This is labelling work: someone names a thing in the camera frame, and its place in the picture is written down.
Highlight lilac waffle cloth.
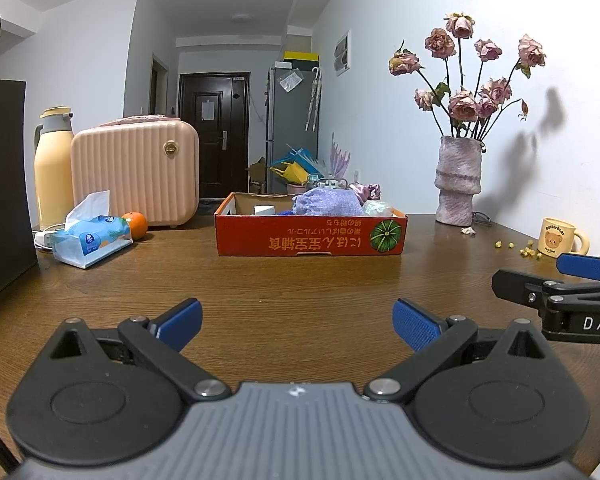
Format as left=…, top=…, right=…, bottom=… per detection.
left=292, top=188, right=363, bottom=217

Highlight white charger cable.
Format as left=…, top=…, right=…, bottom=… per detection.
left=33, top=227, right=63, bottom=251

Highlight white folded umbrella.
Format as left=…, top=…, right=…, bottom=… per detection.
left=305, top=67, right=323, bottom=132

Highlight scattered yellow flower bits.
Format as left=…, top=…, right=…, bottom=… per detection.
left=494, top=240, right=538, bottom=257

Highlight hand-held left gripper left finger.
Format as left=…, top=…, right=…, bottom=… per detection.
left=47, top=297, right=233, bottom=401

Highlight blue and yellow plastic pile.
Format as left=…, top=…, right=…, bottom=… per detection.
left=270, top=144, right=326, bottom=183

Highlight pink textured vase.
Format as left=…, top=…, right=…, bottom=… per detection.
left=434, top=135, right=482, bottom=227

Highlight bunch of dried pink roses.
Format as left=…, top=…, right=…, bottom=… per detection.
left=388, top=11, right=548, bottom=141

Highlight pink ribbed suitcase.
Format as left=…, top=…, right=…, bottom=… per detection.
left=70, top=119, right=201, bottom=230

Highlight orange cardboard box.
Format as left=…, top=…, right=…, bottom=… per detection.
left=214, top=192, right=409, bottom=257

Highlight wall electrical panel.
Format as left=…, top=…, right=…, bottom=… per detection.
left=333, top=30, right=353, bottom=77

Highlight black paper bag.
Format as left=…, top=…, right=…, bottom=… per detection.
left=0, top=7, right=40, bottom=308

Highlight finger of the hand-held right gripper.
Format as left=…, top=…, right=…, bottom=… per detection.
left=556, top=253, right=600, bottom=282
left=491, top=269, right=600, bottom=308

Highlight pink satin scrunchie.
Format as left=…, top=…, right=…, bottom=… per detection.
left=349, top=182, right=382, bottom=203

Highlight blue tissue pack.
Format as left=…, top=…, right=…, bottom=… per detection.
left=50, top=190, right=134, bottom=271

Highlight side door frame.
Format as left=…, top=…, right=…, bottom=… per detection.
left=149, top=53, right=171, bottom=116

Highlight dark wooden entrance door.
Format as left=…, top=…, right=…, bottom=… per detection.
left=178, top=72, right=251, bottom=200

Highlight yellow thermos jug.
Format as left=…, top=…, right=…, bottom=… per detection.
left=33, top=106, right=76, bottom=232

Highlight yellow bear mug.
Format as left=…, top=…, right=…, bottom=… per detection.
left=537, top=217, right=591, bottom=259

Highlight orange fruit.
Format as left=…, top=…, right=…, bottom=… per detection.
left=121, top=211, right=148, bottom=240

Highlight grey refrigerator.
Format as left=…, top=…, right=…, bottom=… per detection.
left=265, top=65, right=321, bottom=196

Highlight purple fairy wings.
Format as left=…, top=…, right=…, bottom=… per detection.
left=327, top=132, right=353, bottom=181

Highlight yellow and black box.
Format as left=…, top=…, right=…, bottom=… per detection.
left=283, top=51, right=320, bottom=72

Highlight pink lace cloth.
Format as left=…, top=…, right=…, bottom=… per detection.
left=100, top=115, right=181, bottom=127

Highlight cardboard box by door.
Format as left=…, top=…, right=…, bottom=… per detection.
left=247, top=157, right=267, bottom=193

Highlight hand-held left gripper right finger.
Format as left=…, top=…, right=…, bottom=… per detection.
left=362, top=297, right=546, bottom=403

